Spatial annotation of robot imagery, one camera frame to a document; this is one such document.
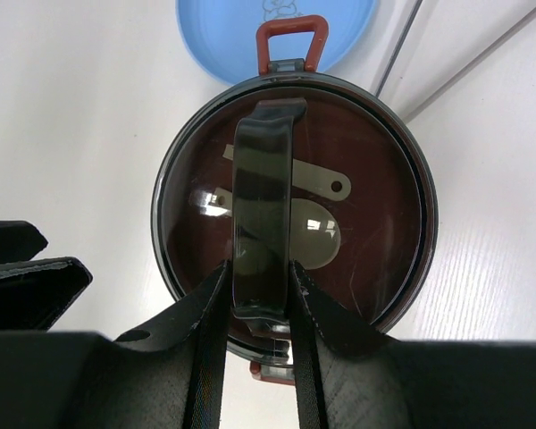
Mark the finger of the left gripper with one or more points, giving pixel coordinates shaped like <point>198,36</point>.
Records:
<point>35,293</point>

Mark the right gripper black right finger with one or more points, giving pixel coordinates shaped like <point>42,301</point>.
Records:
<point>349,375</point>

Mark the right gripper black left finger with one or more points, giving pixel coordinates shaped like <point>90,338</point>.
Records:
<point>165,373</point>

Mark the red lid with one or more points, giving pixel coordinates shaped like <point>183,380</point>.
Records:
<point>387,223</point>

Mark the grey lid with handle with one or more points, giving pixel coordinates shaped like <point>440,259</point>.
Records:
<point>288,53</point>

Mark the long metal tongs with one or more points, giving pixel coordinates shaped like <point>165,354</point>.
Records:
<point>439,43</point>

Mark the blue plate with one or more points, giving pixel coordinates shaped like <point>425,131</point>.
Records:
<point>221,34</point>

